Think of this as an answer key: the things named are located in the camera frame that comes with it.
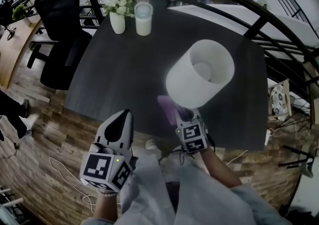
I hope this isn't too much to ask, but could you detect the small green potted plant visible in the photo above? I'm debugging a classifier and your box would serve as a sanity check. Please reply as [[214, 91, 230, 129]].
[[11, 4, 32, 27]]

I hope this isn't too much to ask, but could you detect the black metal railing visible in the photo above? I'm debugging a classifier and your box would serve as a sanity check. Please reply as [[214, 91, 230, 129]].
[[9, 0, 319, 130]]

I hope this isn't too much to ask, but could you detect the white cable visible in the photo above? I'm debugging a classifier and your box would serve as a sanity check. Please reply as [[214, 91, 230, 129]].
[[225, 149, 249, 166], [49, 156, 100, 206]]

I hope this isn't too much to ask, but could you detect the purple cloth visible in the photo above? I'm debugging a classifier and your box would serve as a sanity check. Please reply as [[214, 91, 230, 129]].
[[157, 95, 194, 126]]

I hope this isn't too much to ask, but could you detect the black office chair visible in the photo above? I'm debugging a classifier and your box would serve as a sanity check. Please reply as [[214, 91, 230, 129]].
[[26, 0, 93, 91]]

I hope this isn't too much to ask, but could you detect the wooden chair with floral cushion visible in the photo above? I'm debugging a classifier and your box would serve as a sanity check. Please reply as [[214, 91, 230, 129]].
[[268, 79, 296, 121]]

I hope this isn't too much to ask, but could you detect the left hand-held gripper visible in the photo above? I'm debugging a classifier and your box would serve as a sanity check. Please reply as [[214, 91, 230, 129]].
[[79, 109, 139, 192]]

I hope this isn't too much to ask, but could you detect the black metal stand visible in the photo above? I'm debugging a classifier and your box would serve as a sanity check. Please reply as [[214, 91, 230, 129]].
[[278, 144, 315, 179]]

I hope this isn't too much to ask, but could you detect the round dark grey table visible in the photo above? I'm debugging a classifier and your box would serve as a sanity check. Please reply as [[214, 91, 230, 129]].
[[64, 0, 269, 151]]

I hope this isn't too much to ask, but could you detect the person's right forearm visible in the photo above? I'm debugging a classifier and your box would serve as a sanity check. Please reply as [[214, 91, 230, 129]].
[[199, 148, 242, 189]]

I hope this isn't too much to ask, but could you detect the person's left forearm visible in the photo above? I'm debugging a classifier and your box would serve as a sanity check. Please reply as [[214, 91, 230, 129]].
[[94, 190, 119, 222]]

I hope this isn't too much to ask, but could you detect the person's light grey clothing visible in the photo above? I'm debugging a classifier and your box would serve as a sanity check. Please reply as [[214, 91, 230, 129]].
[[79, 139, 292, 225]]

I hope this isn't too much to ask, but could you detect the light wooden table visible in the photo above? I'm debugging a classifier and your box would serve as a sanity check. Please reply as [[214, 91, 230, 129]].
[[0, 16, 44, 89]]

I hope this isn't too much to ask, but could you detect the white jug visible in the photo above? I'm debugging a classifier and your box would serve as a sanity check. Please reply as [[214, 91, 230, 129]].
[[134, 1, 154, 36]]

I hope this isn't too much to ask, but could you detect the white vase with flowers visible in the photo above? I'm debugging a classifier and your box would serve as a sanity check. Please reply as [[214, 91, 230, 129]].
[[102, 0, 140, 35]]

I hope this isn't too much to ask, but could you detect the white table lamp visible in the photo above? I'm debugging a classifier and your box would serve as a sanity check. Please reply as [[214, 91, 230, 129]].
[[165, 39, 235, 109]]

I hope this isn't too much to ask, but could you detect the white bead bracelet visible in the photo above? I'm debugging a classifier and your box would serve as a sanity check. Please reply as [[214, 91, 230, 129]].
[[98, 189, 118, 197]]

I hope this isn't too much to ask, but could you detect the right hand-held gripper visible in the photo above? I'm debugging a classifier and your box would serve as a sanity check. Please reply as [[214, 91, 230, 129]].
[[174, 108, 209, 155]]

